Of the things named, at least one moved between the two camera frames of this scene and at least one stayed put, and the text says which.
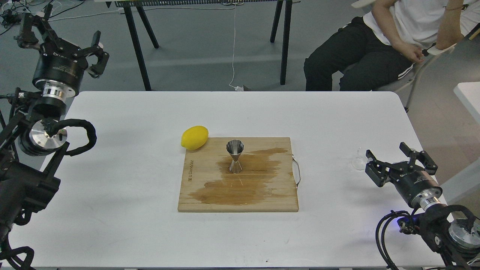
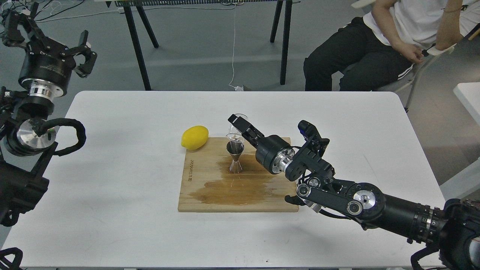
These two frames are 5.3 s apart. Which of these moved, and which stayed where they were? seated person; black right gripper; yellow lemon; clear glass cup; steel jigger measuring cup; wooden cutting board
Moved: clear glass cup; black right gripper
Stayed: wooden cutting board; seated person; yellow lemon; steel jigger measuring cup
